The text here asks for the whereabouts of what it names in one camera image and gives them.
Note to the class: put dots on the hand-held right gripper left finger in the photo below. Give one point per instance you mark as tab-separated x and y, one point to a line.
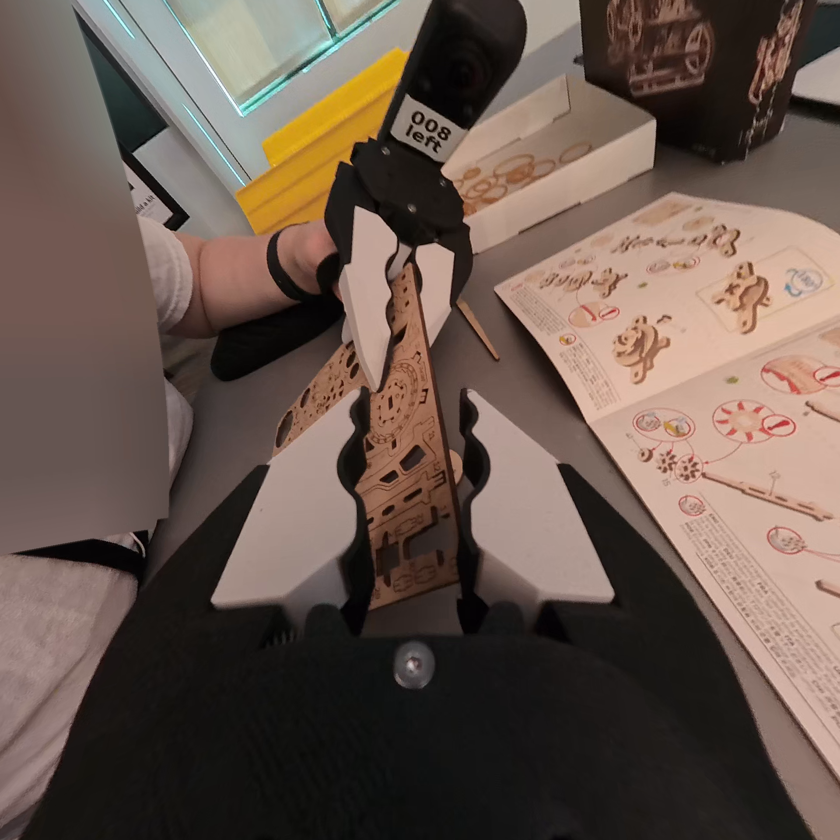
282	525

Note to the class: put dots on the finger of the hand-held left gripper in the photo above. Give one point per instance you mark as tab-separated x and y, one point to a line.
367	289
436	279

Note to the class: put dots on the person's left hand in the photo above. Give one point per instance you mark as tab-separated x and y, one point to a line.
308	253

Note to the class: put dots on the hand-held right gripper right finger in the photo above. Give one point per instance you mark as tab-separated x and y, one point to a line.
544	525

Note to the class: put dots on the white flat object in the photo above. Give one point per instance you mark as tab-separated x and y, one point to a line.
820	85

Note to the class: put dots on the white cardboard tray box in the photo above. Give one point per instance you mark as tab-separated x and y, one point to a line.
577	187

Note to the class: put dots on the open instruction booklet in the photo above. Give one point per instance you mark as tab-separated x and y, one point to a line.
722	407

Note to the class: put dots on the person's left forearm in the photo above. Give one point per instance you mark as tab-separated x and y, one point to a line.
229	282

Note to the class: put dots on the glass window with white frame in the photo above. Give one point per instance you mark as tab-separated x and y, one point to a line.
262	52

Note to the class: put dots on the yellow plastic bin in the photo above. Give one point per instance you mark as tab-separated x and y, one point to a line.
295	177

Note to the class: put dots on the black framed sign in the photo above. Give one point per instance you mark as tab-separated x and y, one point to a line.
154	197

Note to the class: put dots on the small wooden stick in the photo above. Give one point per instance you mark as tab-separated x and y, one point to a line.
479	331

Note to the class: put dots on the laser-cut wooden parts sheet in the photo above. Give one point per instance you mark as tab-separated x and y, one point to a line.
407	420

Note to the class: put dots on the dark printed model kit box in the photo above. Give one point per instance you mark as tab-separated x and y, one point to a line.
656	65

